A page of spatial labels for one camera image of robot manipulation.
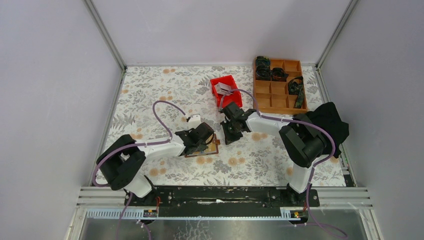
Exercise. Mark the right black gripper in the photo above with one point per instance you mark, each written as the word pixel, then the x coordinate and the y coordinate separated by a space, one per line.
pixel 228 138

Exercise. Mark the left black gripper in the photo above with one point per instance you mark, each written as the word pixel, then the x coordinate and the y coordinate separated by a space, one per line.
pixel 203 147

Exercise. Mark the brown leather card holder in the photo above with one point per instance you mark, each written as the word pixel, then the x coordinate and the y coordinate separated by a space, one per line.
pixel 212 148

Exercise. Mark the red plastic bin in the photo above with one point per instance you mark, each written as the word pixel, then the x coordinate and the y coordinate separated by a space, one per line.
pixel 224 100

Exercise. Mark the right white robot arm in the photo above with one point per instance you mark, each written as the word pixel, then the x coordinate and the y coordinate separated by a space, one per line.
pixel 303 141

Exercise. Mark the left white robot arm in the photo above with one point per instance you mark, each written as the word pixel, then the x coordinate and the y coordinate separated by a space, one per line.
pixel 121 162

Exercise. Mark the floral table mat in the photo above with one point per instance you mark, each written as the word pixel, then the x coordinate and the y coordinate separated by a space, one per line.
pixel 155 100

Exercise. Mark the orange compartment tray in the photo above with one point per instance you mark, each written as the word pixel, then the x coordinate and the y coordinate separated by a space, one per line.
pixel 286 98

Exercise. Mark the rolled camouflage belt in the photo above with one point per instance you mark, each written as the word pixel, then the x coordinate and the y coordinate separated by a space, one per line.
pixel 262 68

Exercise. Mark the rolled black belt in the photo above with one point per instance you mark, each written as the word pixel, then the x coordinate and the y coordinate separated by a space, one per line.
pixel 278 74

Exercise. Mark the black cloth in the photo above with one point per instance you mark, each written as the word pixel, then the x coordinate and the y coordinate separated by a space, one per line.
pixel 327 117

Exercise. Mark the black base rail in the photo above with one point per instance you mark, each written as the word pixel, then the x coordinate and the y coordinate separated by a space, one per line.
pixel 224 201

